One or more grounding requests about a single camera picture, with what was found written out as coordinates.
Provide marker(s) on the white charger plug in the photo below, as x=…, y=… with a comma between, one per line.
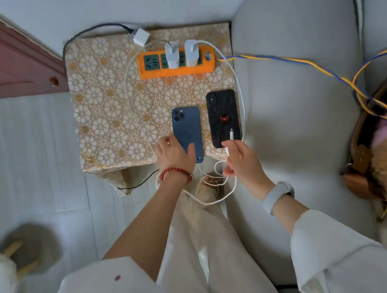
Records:
x=191, y=52
x=172, y=55

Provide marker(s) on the person's left thumb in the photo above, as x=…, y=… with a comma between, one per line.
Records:
x=191, y=152

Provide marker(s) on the person's left hand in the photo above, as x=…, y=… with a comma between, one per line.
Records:
x=174, y=157

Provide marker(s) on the person's right forearm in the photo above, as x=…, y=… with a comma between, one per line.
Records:
x=290, y=215

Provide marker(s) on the white square charger adapter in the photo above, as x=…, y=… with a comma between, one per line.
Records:
x=141, y=37

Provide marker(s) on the beige shoe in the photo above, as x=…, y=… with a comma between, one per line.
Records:
x=206, y=186

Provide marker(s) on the person's right fingers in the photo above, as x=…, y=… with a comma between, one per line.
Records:
x=237, y=146

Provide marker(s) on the white long-sleeved shirt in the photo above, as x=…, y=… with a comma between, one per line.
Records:
x=331, y=257

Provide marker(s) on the orange power strip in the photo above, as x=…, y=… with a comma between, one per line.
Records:
x=150, y=74

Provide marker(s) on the brown leather bag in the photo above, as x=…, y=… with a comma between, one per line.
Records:
x=356, y=181

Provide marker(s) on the gray sofa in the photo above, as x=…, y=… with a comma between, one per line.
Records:
x=296, y=105

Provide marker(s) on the person's right hand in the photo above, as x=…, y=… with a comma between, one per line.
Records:
x=246, y=170

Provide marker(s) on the cream trousers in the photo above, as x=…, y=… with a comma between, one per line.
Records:
x=219, y=253

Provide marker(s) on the black smartphone with red print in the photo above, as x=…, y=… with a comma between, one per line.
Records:
x=222, y=105

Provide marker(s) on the white smart wristband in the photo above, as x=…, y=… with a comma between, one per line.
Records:
x=276, y=196

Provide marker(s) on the gold floral tablecloth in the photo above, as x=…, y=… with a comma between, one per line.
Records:
x=105, y=109

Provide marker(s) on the blue smartphone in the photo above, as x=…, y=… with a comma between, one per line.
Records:
x=186, y=128

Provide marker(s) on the person's left forearm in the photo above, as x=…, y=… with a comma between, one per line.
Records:
x=146, y=223

